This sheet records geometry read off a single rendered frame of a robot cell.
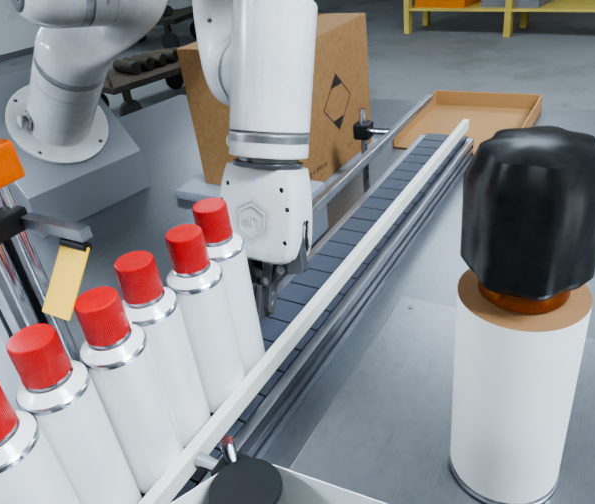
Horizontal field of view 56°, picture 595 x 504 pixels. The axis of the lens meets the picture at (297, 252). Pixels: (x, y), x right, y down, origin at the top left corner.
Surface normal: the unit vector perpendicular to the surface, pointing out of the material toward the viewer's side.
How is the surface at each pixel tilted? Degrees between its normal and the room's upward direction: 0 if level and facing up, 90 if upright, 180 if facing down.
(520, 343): 90
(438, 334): 0
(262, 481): 0
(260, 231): 70
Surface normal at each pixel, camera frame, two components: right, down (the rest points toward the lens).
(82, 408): 0.89, 0.14
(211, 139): -0.52, 0.50
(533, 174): -0.66, 0.13
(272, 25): 0.03, 0.25
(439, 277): -0.11, -0.84
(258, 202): -0.49, 0.21
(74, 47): 0.27, 0.03
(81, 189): 0.75, 0.27
